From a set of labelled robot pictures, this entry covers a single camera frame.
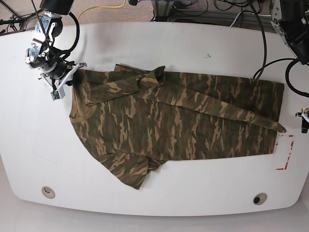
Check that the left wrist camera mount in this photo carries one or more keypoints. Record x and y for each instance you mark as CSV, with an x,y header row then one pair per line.
x,y
304,114

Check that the table cable grommet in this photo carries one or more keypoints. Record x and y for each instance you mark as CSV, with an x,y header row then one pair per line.
x,y
48,192
260,198

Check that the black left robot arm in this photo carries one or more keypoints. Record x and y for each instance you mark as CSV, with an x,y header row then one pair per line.
x,y
288,18

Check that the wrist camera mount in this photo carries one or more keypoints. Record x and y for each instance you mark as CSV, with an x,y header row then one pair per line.
x,y
57,91
304,114

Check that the black tripod legs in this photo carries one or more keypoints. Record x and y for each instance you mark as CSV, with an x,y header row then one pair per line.
x,y
16,22

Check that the right table cable grommet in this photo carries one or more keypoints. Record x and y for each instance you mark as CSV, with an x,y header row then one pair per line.
x,y
260,198

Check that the left table cable grommet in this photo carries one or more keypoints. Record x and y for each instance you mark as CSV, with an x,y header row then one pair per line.
x,y
48,192

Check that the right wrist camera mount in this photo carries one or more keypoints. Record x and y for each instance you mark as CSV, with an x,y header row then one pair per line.
x,y
57,91

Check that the camouflage T-shirt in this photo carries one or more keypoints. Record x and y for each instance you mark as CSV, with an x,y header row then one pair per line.
x,y
133,121

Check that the aluminium frame post base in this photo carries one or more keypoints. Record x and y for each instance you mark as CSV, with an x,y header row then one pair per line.
x,y
162,9

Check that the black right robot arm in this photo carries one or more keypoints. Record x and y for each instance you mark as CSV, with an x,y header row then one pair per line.
x,y
42,54

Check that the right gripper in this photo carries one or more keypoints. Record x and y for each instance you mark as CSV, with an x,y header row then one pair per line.
x,y
57,72

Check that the red tape rectangle marking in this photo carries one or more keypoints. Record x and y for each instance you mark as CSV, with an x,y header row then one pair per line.
x,y
283,150

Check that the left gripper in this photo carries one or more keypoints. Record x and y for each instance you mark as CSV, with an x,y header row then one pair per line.
x,y
304,124

